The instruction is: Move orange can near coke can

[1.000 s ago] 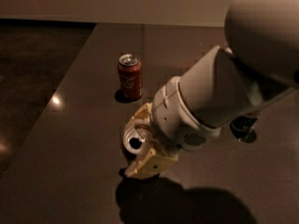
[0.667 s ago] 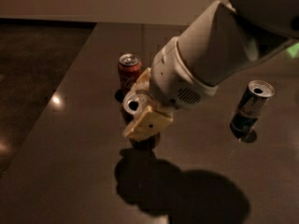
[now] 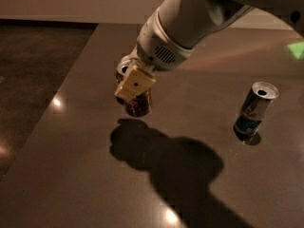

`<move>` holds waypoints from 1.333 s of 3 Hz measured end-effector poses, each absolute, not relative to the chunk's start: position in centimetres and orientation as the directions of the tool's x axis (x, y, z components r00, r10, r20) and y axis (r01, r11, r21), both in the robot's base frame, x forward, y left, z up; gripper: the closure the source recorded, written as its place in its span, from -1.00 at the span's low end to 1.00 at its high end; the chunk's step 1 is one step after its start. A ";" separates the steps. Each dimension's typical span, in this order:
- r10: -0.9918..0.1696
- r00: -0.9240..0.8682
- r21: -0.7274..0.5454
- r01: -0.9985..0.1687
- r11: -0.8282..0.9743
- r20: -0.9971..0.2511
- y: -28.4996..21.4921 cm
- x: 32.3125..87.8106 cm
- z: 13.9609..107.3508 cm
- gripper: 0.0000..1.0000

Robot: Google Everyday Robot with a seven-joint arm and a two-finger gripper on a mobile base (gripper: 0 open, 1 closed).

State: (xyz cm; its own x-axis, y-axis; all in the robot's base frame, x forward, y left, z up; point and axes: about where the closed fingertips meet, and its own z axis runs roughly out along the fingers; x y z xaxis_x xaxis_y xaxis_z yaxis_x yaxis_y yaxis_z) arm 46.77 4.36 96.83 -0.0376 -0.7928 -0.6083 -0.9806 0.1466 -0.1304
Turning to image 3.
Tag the red coke can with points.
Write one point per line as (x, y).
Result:
(123, 66)

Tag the orange soda can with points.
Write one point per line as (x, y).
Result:
(140, 106)

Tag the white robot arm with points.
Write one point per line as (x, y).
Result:
(170, 34)

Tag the blue silver energy drink can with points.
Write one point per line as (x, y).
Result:
(254, 109)

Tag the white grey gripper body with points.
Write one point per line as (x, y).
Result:
(156, 47)

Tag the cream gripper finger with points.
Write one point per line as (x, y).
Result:
(135, 82)

